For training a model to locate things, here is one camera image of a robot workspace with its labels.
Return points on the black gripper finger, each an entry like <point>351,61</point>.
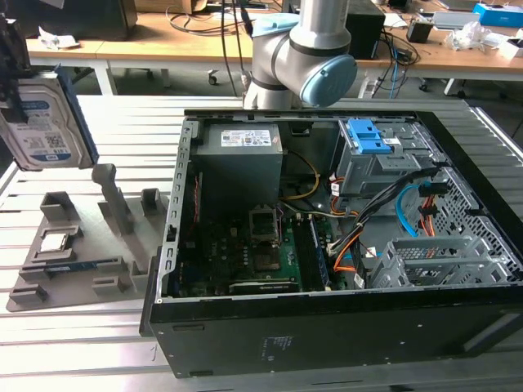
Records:
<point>12,96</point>

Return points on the hard disk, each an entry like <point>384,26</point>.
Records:
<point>45,134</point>

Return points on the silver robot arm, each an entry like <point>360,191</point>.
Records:
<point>286,53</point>

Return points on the grey disk bay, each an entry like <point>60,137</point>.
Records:
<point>429,253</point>

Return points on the crumpled white paper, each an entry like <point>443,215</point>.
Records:
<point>57,38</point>

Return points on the large black box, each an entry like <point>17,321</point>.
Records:
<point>81,18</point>

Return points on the wooden desk white legs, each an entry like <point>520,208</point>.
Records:
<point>163,45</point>

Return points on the silver CPU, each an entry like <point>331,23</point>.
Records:
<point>56,241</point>

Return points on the grey parts rack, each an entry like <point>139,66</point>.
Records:
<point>86,245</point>

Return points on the blue RAM stick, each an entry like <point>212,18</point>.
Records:
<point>73,266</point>

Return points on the black caster wheel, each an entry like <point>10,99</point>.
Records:
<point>212,77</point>

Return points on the grey power supply unit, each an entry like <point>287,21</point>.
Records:
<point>237,171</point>

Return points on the CPU socket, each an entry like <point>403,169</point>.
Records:
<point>267,261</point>

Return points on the black graphics card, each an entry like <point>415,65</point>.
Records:
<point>261,286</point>

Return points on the green motherboard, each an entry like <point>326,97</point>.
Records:
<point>292,261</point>

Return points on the black RAM slot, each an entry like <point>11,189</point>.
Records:
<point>314,253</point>
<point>302,253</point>
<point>308,253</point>
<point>320,253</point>

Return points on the white power strip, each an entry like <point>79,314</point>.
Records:
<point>367,87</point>

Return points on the black tower box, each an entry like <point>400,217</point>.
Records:
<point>367,32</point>

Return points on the blue plastic drive latch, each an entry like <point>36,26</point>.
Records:
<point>367,136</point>

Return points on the grey optical drive cage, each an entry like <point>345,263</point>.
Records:
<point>367,171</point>

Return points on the white paper sheet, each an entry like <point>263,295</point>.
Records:
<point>394,20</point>

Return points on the black PC case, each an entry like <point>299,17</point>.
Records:
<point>327,339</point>

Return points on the silver flat device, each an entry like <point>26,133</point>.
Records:
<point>455,20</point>

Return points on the wooden desk with clutter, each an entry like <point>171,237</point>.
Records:
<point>470,61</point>

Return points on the crumpled clear plastic bag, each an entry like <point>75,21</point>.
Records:
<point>474,36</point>

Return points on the blue cardboard box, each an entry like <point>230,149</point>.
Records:
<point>498,14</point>

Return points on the small white box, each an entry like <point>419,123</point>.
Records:
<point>512,49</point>

